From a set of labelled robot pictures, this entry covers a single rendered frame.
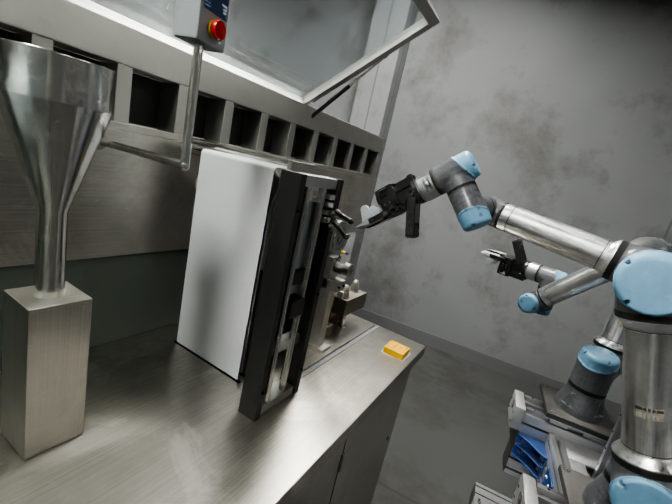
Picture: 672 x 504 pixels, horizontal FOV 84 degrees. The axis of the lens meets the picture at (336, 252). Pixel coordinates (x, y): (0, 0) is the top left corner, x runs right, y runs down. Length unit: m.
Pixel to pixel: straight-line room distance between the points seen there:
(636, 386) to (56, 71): 1.08
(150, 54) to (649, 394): 1.25
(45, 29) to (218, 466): 0.86
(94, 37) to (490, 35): 3.18
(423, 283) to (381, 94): 1.75
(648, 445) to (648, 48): 3.14
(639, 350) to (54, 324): 1.03
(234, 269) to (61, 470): 0.47
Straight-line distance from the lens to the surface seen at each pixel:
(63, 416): 0.84
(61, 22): 0.96
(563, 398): 1.63
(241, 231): 0.90
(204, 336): 1.06
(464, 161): 0.99
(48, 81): 0.63
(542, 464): 1.62
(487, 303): 3.60
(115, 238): 1.04
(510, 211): 1.08
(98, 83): 0.65
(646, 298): 0.88
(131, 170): 1.02
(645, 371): 0.94
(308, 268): 0.82
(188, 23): 0.72
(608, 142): 3.59
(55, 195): 0.69
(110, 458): 0.83
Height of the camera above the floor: 1.47
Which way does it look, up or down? 13 degrees down
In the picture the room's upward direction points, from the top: 13 degrees clockwise
